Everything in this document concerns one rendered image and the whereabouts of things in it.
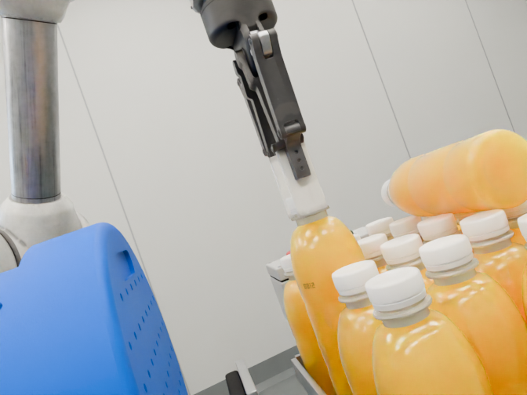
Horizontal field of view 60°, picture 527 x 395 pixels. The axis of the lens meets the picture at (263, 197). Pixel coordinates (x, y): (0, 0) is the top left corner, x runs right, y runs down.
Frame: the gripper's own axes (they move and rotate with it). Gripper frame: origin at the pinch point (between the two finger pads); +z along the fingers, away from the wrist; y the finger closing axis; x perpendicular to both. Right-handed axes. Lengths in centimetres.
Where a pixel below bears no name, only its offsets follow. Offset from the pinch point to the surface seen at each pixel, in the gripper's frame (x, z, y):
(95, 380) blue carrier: -20.1, 8.0, 15.4
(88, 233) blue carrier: -19.6, -1.5, 6.7
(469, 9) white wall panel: 285, -108, -328
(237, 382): -12.2, 16.3, 1.0
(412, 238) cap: 7.4, 8.5, 5.5
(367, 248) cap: 5.6, 9.1, -2.1
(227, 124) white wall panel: 33, -65, -288
